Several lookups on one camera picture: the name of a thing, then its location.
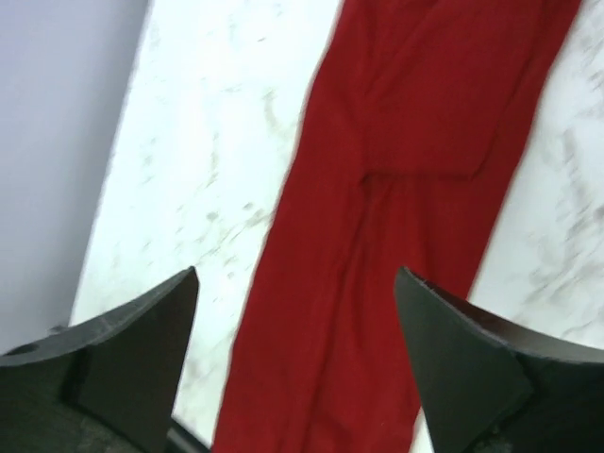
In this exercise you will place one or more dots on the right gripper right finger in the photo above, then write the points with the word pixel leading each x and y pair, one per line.
pixel 487 384

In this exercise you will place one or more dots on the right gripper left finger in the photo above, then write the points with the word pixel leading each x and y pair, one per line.
pixel 106 385

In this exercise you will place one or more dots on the dark red t-shirt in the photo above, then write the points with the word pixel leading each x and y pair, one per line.
pixel 416 120

